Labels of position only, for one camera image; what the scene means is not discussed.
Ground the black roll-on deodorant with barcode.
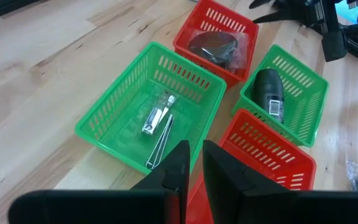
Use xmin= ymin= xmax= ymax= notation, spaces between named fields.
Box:
xmin=252 ymin=68 xmax=286 ymax=124

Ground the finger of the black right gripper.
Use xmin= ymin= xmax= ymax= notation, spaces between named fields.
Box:
xmin=249 ymin=0 xmax=281 ymax=10
xmin=252 ymin=9 xmax=307 ymax=26

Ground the green plastic basket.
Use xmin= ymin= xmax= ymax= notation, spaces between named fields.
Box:
xmin=231 ymin=44 xmax=330 ymax=148
xmin=75 ymin=42 xmax=228 ymax=175

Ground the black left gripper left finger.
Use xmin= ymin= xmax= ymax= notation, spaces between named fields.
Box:
xmin=131 ymin=139 xmax=191 ymax=224

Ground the red plastic basket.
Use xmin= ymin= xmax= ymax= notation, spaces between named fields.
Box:
xmin=172 ymin=0 xmax=260 ymax=90
xmin=186 ymin=108 xmax=318 ymax=224

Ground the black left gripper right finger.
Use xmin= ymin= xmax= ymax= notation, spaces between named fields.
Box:
xmin=202 ymin=139 xmax=291 ymax=224

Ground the silver nail clipper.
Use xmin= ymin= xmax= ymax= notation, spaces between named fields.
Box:
xmin=141 ymin=94 xmax=177 ymax=136

